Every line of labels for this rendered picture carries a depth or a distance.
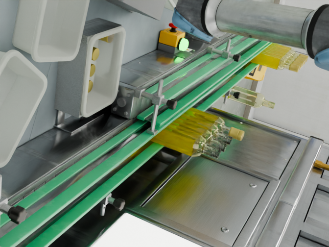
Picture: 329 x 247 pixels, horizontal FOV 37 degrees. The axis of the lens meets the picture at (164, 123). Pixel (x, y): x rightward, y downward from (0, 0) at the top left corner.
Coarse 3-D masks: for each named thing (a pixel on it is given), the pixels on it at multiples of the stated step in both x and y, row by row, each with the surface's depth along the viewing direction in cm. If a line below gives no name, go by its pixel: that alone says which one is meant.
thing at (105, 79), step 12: (96, 36) 121; (120, 36) 134; (108, 48) 137; (120, 48) 135; (96, 60) 139; (108, 60) 138; (120, 60) 137; (96, 72) 141; (108, 72) 139; (84, 84) 125; (96, 84) 142; (108, 84) 141; (84, 96) 126; (96, 96) 140; (108, 96) 141; (84, 108) 127; (96, 108) 134
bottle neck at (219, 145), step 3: (213, 141) 155; (216, 141) 154; (219, 141) 155; (210, 144) 155; (213, 144) 154; (216, 144) 154; (219, 144) 154; (222, 144) 154; (225, 144) 154; (213, 147) 155; (216, 147) 154; (219, 147) 154; (222, 147) 153; (225, 147) 155; (222, 150) 154
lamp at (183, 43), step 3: (180, 39) 177; (183, 39) 177; (186, 39) 178; (180, 42) 177; (183, 42) 177; (186, 42) 177; (177, 45) 177; (180, 45) 177; (183, 45) 177; (186, 45) 177; (177, 48) 178; (180, 48) 178; (183, 48) 177; (186, 48) 178
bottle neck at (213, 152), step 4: (204, 148) 150; (208, 148) 149; (212, 148) 149; (216, 148) 149; (204, 152) 150; (208, 152) 149; (212, 152) 149; (216, 152) 148; (220, 152) 150; (212, 156) 149; (216, 156) 148
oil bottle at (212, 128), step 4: (180, 116) 163; (184, 116) 163; (188, 116) 164; (192, 116) 165; (184, 120) 161; (188, 120) 161; (192, 120) 162; (196, 120) 162; (200, 120) 163; (204, 120) 163; (196, 124) 160; (200, 124) 160; (204, 124) 160; (208, 124) 161; (212, 124) 161; (208, 128) 158; (212, 128) 159; (216, 128) 160; (212, 132) 158; (216, 132) 159
